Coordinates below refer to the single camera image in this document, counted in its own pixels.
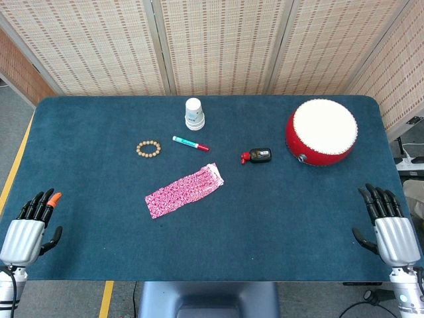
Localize woven bamboo screen panel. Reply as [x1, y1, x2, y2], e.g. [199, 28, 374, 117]
[266, 0, 419, 97]
[152, 0, 295, 97]
[0, 0, 170, 97]
[344, 0, 424, 142]

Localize black floor cable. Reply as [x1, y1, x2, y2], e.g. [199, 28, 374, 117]
[337, 301, 400, 318]

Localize black caster wheel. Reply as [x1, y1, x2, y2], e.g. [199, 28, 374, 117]
[362, 288, 394, 307]

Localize red drum with white skin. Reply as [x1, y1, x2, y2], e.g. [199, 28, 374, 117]
[286, 98, 359, 168]

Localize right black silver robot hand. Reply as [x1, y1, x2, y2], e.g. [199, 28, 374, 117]
[351, 183, 422, 268]

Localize teal marker with red cap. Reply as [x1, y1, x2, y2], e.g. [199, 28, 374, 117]
[172, 135, 210, 152]

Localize blue felt table cover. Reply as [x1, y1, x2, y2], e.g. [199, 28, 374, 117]
[0, 95, 407, 283]

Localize white paper cup stack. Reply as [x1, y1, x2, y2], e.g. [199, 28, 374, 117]
[184, 97, 205, 131]

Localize pink floral fabric strip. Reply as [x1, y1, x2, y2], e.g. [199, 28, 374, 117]
[144, 162, 225, 220]

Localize yellow floor tape strip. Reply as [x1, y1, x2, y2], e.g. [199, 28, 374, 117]
[98, 280, 115, 318]
[0, 112, 34, 216]

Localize wooden bead bracelet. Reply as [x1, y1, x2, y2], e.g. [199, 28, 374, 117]
[136, 140, 162, 158]

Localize white power cable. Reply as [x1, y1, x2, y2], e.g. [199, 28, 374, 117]
[396, 134, 424, 160]

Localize white power strip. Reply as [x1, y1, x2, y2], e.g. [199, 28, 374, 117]
[395, 155, 424, 172]

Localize grey robot base body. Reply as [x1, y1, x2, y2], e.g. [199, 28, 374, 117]
[136, 281, 281, 318]

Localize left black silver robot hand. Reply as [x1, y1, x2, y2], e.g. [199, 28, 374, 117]
[0, 188, 64, 268]

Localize small black bottle red cap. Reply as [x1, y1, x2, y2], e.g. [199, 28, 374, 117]
[240, 148, 272, 166]

